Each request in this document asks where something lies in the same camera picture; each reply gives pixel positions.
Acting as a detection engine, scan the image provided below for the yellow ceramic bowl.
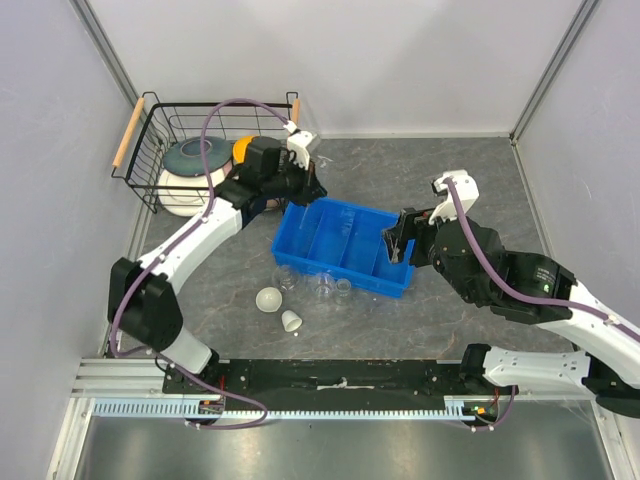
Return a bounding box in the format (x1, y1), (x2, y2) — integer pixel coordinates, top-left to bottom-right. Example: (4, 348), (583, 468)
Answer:
(232, 135), (256, 165)

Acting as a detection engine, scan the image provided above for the light blue cable duct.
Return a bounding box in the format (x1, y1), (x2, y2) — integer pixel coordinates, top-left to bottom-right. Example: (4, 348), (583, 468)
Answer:
(92, 398), (498, 421)

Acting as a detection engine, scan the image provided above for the blue plastic divided bin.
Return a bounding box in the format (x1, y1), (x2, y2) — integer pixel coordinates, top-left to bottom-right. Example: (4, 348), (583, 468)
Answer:
(271, 198), (414, 298)

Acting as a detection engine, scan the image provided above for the glass petri dish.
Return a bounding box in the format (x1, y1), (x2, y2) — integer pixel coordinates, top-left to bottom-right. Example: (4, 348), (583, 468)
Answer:
(272, 265), (302, 292)

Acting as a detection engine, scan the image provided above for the small glass bottle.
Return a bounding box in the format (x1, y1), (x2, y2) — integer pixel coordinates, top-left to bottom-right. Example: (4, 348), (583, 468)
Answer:
(334, 278), (352, 305)

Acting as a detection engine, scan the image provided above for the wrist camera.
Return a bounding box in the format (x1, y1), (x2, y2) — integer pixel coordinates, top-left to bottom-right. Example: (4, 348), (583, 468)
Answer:
(428, 169), (479, 225)
(286, 130), (320, 170)

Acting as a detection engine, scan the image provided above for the black wire basket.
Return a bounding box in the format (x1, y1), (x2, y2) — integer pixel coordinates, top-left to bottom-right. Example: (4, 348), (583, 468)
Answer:
(111, 91), (299, 212)

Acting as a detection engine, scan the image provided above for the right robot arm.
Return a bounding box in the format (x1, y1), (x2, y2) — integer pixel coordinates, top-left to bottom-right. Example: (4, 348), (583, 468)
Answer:
(382, 208), (639, 418)

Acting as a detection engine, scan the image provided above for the white ceramic plate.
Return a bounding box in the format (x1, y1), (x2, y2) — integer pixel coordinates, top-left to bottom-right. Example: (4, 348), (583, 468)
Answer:
(156, 169), (210, 217)

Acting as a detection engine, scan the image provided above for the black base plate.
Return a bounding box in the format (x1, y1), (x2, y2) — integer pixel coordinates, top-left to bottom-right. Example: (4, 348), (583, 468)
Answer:
(162, 357), (519, 412)

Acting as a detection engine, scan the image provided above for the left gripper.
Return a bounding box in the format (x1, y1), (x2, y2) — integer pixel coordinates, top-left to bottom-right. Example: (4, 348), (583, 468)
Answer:
(264, 154), (326, 208)

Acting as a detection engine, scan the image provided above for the white plastic cup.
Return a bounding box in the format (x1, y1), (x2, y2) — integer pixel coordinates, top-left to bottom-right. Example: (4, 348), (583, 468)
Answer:
(281, 310), (303, 333)

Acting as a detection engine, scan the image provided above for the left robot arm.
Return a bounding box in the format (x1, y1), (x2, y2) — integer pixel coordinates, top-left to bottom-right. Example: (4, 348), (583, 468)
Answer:
(108, 130), (327, 393)

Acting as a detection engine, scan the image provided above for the glass conical flask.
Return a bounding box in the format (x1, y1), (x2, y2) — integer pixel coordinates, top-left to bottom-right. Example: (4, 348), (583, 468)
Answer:
(309, 273), (336, 302)

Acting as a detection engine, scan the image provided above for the white plastic bowl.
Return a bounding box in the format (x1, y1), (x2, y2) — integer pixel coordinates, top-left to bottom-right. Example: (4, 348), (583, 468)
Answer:
(255, 287), (283, 313)

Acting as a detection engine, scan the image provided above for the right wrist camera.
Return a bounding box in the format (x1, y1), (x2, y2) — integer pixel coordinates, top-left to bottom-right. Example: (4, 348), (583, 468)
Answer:
(428, 169), (479, 225)

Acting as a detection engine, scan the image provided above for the teal ceramic plate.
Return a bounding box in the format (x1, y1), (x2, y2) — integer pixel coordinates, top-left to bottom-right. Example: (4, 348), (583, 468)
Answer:
(162, 136), (233, 177)

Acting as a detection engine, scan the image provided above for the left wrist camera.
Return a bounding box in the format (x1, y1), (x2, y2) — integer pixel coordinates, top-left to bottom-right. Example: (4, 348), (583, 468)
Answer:
(286, 130), (320, 170)

